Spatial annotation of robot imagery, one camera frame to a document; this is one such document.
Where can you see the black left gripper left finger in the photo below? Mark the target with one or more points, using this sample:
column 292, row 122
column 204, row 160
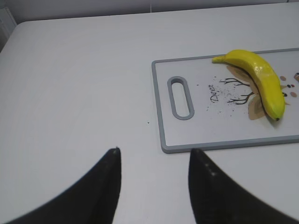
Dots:
column 93, row 199

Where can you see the yellow plastic banana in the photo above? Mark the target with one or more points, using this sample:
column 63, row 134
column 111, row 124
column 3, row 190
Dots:
column 263, row 76

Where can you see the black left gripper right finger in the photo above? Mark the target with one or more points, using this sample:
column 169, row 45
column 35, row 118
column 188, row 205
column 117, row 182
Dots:
column 218, row 199

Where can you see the white grey-rimmed cutting board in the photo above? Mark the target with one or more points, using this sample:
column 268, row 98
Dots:
column 218, row 106

